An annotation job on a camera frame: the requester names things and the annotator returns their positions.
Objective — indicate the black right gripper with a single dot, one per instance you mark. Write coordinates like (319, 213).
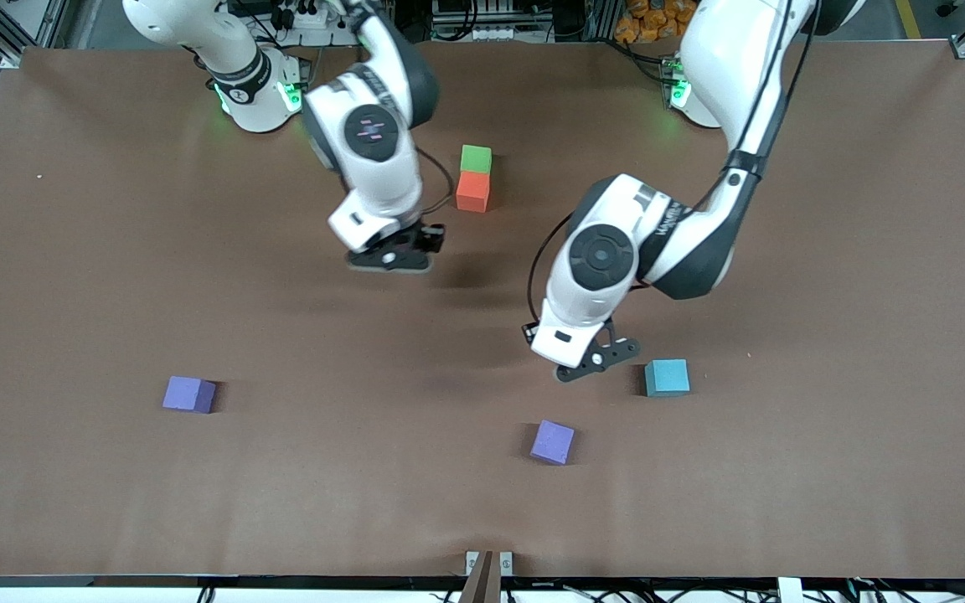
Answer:
(427, 238)

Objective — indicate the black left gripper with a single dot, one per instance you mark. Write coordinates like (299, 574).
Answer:
(526, 333)

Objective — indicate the orange foam block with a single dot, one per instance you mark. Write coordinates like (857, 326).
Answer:
(472, 193)

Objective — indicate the green foam block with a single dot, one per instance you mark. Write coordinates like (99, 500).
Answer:
(476, 159)

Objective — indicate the purple foam block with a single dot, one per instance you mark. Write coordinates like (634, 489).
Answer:
(552, 441)
(188, 394)

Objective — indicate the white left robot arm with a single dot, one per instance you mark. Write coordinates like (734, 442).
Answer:
(725, 50)

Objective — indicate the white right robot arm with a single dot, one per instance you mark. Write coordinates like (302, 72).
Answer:
(382, 184)

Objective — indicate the cyan foam block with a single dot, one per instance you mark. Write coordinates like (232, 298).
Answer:
(667, 377)

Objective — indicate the brown paper table cover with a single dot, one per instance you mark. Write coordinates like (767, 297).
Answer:
(482, 502)

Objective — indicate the metal equipment rack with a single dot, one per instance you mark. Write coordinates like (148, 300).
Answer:
(491, 33)

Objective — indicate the brown mounting pole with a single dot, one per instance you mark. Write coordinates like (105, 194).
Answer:
(482, 582)

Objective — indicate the white power strip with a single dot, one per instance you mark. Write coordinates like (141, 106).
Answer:
(307, 15)

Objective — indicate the orange snack bag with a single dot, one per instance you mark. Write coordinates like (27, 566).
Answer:
(650, 21)

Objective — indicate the small metal mounting bracket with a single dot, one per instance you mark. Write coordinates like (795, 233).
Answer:
(472, 563)

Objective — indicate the white table bracket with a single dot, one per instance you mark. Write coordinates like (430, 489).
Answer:
(790, 590)

